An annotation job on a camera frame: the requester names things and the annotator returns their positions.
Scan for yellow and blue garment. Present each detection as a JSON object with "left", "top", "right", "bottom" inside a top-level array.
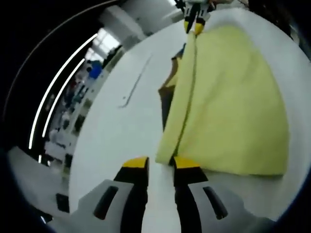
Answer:
[{"left": 155, "top": 25, "right": 290, "bottom": 177}]

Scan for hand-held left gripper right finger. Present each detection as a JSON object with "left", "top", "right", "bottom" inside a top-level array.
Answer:
[{"left": 173, "top": 156, "right": 275, "bottom": 233}]

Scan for black square panel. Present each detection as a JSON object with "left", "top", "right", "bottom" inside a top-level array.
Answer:
[{"left": 55, "top": 192, "right": 70, "bottom": 215}]

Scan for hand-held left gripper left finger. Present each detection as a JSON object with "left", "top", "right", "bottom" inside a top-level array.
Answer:
[{"left": 56, "top": 156, "right": 150, "bottom": 233}]

